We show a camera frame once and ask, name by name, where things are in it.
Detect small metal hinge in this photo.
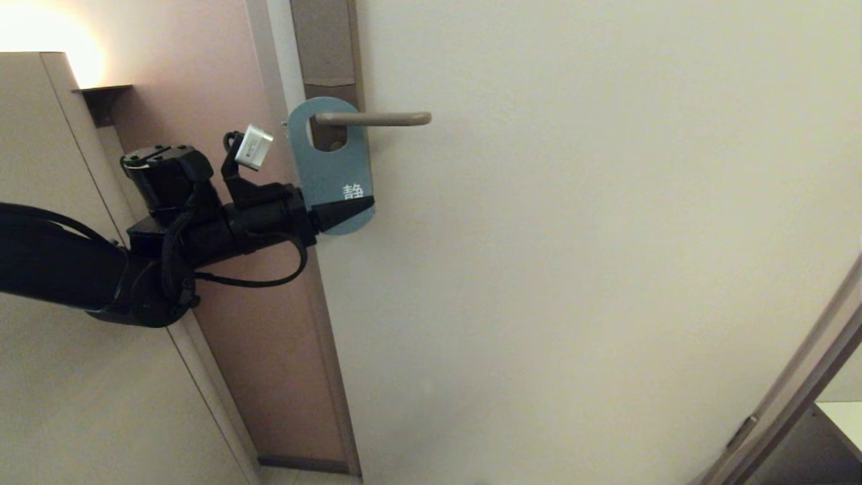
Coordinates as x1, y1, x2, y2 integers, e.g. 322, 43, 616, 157
727, 416, 760, 451

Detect black looped cable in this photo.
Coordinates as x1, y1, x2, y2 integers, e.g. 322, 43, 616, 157
192, 232, 309, 289

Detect metal lever door handle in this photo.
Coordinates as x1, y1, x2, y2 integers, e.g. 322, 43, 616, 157
314, 111, 432, 128

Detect white door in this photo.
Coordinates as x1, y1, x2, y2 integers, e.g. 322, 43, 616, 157
266, 0, 862, 485

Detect dark cabinet side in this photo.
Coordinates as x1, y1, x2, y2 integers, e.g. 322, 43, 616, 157
748, 404, 862, 485

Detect brown metal lock plate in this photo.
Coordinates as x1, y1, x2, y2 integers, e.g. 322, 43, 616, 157
290, 0, 366, 152

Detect blue do-not-disturb door hanger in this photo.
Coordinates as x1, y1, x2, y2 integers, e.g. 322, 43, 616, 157
288, 96, 376, 236

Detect white wrist camera with mount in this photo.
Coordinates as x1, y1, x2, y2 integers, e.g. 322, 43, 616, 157
221, 124, 290, 206

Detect dark wall lamp bracket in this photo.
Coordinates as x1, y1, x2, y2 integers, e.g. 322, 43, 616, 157
73, 85, 133, 129

